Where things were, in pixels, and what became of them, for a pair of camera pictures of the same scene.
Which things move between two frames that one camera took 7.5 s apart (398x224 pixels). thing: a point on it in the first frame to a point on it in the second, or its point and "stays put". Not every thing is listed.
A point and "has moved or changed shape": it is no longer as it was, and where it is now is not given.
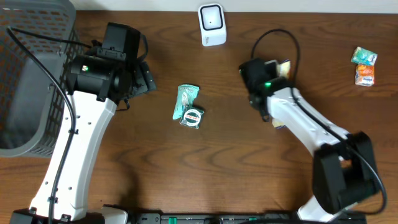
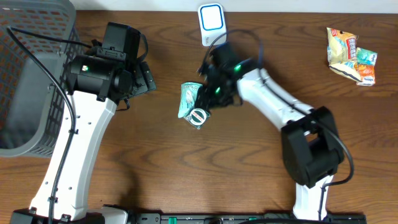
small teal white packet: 361,55 stays put
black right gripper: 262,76 to 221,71
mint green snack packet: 186,94 has moved or changed shape
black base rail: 239,218 stays put
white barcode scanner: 212,25 stays put
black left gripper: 147,81 stays put
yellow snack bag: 283,68 to 341,52
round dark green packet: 191,117 has moved or changed shape
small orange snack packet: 364,74 stays put
